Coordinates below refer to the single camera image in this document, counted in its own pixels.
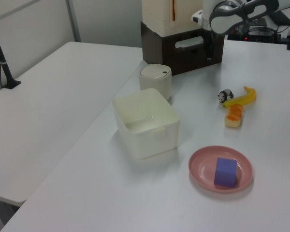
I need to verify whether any purple cube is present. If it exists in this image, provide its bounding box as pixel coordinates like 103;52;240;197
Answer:
214;157;237;188

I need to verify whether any orange glazed toy bread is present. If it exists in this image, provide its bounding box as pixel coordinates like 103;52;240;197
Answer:
224;103;244;128

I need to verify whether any black camera stand pole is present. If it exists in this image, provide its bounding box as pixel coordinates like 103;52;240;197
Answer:
0;18;22;89

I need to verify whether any dark brown drawer cabinet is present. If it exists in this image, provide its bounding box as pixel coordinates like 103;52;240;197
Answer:
140;21;225;77

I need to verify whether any cream open plastic bin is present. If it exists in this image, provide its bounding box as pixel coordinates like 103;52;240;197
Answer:
112;88;181;160

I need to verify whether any cream plastic box with handles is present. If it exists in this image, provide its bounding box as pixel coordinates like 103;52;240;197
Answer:
142;0;203;36

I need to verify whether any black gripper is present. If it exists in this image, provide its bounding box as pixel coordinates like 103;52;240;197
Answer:
203;29;215;61

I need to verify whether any small panda figurine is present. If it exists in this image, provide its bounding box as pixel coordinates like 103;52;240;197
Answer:
217;88;234;104

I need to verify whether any pink plate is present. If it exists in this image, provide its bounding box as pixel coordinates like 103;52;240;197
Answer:
188;145;253;193

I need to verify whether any brown drawer with white handle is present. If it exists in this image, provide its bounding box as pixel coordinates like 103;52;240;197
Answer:
163;30;223;58

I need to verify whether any yellow toy banana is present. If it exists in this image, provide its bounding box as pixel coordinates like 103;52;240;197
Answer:
222;86;256;108

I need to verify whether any black electronics box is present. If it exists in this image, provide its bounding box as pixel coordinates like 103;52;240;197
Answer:
228;24;276;43

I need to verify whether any small white lidded trash can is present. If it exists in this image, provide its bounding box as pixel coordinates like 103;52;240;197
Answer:
138;63;172;101

